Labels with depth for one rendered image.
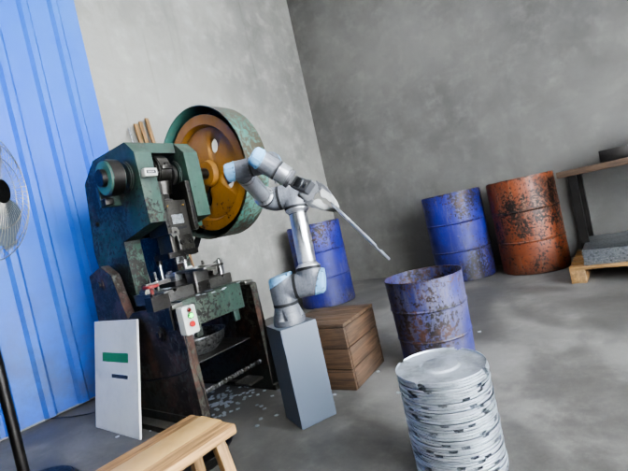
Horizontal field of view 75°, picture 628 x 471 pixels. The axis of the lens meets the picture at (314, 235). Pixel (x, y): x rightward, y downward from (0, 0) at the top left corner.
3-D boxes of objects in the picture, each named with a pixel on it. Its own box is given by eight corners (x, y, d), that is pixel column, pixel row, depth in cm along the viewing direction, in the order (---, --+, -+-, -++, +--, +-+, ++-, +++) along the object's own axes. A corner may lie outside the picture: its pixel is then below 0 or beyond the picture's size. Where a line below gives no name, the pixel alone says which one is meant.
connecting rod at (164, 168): (187, 210, 231) (174, 150, 230) (168, 213, 221) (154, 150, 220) (166, 217, 244) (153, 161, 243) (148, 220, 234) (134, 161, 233)
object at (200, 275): (229, 285, 221) (223, 261, 220) (208, 292, 210) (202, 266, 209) (201, 289, 236) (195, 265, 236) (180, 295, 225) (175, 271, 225)
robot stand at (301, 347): (336, 413, 189) (315, 319, 187) (302, 430, 180) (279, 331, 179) (318, 402, 205) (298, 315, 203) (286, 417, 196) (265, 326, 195)
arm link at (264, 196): (258, 195, 205) (220, 155, 158) (279, 191, 204) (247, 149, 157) (262, 218, 202) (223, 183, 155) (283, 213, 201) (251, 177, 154)
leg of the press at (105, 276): (218, 430, 199) (176, 249, 197) (199, 443, 190) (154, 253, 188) (124, 410, 255) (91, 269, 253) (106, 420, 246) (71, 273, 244)
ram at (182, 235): (200, 246, 231) (189, 194, 230) (178, 250, 219) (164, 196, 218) (182, 249, 242) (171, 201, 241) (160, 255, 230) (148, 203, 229)
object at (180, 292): (233, 281, 242) (230, 271, 242) (165, 303, 207) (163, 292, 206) (202, 285, 260) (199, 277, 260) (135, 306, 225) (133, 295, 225)
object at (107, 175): (217, 184, 253) (210, 155, 252) (111, 192, 200) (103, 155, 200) (200, 190, 263) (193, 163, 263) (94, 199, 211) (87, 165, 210)
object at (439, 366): (421, 348, 155) (421, 346, 155) (500, 351, 135) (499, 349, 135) (379, 380, 134) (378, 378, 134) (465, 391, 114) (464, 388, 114)
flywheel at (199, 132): (184, 142, 297) (213, 237, 294) (159, 142, 281) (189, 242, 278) (249, 96, 253) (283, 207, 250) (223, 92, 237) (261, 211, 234)
